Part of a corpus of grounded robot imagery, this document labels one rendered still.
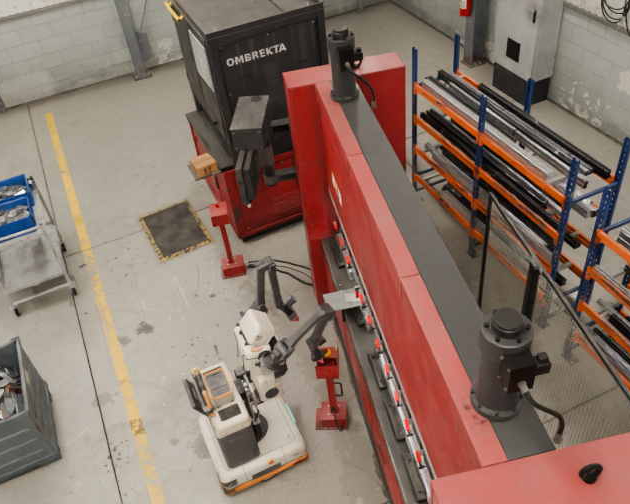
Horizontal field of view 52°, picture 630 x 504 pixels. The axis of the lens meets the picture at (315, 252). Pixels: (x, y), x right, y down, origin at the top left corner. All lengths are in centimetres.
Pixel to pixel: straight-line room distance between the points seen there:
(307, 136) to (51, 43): 635
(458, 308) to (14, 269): 507
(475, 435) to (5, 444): 379
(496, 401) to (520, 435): 15
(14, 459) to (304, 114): 338
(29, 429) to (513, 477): 379
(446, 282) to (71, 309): 457
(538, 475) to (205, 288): 458
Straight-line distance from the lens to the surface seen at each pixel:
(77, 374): 621
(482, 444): 251
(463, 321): 286
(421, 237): 324
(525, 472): 248
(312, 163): 497
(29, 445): 549
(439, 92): 615
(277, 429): 498
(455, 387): 264
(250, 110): 515
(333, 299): 474
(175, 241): 711
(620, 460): 258
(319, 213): 526
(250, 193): 527
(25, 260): 710
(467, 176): 628
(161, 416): 563
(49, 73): 1072
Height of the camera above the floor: 444
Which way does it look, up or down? 42 degrees down
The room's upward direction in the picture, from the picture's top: 8 degrees counter-clockwise
